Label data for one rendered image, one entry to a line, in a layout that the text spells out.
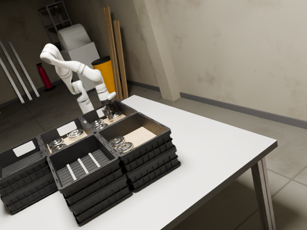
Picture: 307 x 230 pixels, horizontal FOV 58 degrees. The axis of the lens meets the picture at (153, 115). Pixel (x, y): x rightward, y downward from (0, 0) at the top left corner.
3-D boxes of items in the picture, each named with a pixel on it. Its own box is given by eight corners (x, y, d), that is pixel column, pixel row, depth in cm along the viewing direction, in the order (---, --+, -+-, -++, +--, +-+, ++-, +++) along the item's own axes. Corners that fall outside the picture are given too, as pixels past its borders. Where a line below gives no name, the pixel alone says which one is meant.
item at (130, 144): (112, 149, 155) (112, 148, 155) (127, 140, 160) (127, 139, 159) (121, 155, 147) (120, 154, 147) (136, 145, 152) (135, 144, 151)
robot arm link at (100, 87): (97, 91, 196) (97, 94, 188) (89, 70, 190) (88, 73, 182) (107, 87, 196) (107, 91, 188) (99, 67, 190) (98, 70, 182)
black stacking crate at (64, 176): (55, 174, 159) (46, 157, 155) (102, 149, 169) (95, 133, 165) (70, 211, 125) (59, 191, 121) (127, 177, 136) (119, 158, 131)
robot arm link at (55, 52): (43, 41, 176) (60, 65, 199) (37, 53, 173) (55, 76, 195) (56, 43, 174) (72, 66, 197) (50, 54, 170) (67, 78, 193)
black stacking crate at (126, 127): (102, 149, 169) (95, 133, 165) (144, 127, 179) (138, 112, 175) (128, 177, 136) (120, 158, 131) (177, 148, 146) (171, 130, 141)
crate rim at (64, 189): (47, 160, 156) (45, 157, 155) (96, 136, 166) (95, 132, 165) (60, 195, 121) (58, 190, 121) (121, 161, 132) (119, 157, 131)
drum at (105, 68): (128, 89, 537) (116, 55, 510) (109, 98, 520) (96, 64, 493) (119, 86, 574) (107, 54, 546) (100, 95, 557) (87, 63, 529)
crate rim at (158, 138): (96, 136, 166) (95, 132, 165) (139, 114, 176) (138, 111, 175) (121, 161, 132) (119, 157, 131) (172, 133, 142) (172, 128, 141)
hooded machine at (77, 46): (109, 84, 612) (86, 21, 558) (86, 95, 589) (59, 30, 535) (98, 80, 669) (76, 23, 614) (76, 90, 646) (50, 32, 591)
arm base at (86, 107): (84, 119, 229) (76, 101, 221) (93, 114, 233) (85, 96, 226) (89, 122, 222) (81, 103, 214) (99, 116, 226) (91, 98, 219)
